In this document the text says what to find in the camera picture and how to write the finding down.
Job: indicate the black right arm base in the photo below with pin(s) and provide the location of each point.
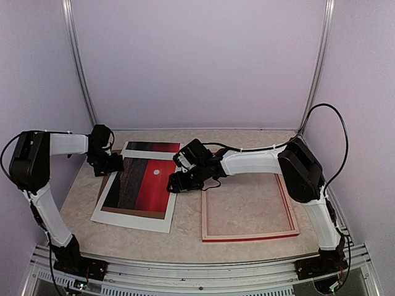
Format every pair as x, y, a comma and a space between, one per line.
327, 261

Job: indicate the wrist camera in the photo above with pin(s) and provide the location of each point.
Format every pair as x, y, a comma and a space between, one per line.
196, 153
101, 138

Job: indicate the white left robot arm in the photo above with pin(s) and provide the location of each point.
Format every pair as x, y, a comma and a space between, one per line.
30, 170

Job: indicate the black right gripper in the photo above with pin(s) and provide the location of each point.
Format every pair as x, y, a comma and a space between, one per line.
173, 179

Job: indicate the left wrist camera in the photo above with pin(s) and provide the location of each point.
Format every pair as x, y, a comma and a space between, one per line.
101, 138

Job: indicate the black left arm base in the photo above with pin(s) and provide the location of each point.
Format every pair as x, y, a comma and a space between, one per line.
69, 260

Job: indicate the red and black photo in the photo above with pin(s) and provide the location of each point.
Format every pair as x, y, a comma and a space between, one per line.
139, 185

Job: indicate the left aluminium corner post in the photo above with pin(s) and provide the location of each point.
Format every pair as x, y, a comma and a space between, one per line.
73, 40

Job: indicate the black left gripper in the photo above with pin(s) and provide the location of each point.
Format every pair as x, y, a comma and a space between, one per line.
116, 164

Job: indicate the aluminium front rail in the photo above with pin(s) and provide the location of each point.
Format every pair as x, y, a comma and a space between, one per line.
136, 277

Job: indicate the wooden picture frame red edge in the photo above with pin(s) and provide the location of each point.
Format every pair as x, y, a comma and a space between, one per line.
247, 235

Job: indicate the right aluminium corner post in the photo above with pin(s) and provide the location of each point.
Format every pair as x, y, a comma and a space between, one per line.
319, 64

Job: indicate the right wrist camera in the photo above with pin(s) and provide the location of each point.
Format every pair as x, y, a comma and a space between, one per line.
196, 153

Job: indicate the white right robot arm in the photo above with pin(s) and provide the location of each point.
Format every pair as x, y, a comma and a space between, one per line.
299, 168

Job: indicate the aluminium corner post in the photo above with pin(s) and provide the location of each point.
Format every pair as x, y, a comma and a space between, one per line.
73, 40
319, 64

